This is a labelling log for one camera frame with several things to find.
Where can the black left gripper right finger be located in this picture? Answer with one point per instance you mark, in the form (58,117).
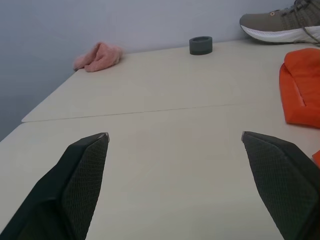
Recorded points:
(282,180)

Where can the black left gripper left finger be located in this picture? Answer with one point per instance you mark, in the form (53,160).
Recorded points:
(62,190)

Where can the orange hooded garment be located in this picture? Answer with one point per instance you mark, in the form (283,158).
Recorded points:
(300,82)

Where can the grey-brown sneaker with white sole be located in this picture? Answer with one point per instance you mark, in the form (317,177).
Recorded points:
(265,22)

